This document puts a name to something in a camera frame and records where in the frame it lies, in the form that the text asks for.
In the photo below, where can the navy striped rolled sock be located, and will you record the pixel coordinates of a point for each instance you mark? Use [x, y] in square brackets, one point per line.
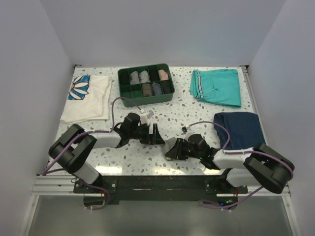
[157, 89]

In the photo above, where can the white grey rolled sock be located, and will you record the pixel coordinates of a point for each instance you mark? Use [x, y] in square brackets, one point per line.
[144, 77]

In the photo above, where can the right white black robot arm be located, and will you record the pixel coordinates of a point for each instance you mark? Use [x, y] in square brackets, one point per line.
[253, 166]

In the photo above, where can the aluminium frame rail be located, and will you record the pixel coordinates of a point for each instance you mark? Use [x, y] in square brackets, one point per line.
[53, 186]

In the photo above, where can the teal folded shorts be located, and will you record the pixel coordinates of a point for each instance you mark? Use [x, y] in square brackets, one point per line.
[219, 87]

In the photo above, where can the navy folded garment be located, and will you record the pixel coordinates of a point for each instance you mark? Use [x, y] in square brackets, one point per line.
[244, 129]

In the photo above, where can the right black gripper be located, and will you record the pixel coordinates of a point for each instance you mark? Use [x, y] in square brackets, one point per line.
[175, 153]

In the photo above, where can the pink rolled underwear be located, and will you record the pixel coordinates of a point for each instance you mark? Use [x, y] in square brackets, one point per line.
[163, 75]

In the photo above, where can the brown rolled underwear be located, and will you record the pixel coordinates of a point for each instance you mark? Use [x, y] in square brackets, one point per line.
[146, 89]

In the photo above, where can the grey cream underwear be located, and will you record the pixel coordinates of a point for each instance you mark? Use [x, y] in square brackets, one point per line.
[169, 149]

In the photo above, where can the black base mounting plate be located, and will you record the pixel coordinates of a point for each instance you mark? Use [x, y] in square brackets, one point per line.
[170, 188]

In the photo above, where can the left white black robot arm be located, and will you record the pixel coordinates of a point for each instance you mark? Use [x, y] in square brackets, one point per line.
[72, 149]

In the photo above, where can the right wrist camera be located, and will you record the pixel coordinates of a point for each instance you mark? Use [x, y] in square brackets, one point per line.
[192, 137]

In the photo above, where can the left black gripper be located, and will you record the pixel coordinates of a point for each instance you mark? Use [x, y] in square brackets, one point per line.
[156, 139]

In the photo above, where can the black rolled underwear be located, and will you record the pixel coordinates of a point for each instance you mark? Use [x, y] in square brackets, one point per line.
[166, 86]

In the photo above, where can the white daisy print shirt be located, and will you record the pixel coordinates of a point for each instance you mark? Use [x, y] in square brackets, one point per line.
[88, 99]

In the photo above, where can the green compartment organizer tray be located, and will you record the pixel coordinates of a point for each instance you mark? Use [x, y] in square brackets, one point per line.
[133, 94]

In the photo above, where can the grey striped rolled sock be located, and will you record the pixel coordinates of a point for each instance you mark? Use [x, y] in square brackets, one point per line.
[134, 78]

